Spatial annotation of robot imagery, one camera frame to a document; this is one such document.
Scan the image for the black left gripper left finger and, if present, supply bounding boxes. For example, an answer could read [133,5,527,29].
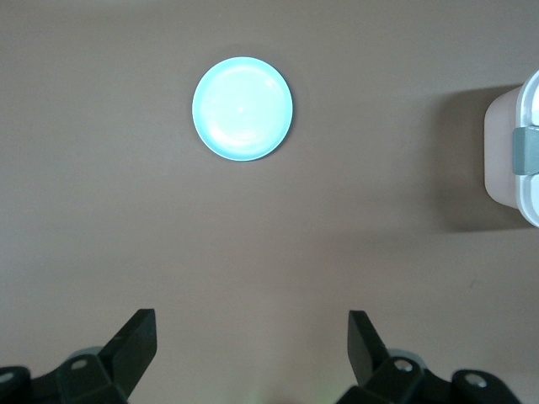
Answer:
[0,308,158,404]

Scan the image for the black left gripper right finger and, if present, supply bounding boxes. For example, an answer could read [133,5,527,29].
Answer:
[347,310,523,404]

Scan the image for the white lidded storage box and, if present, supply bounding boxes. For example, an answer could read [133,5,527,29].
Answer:
[483,69,539,230]

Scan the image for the light blue round plate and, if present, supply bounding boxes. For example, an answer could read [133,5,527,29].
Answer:
[191,56,295,162]

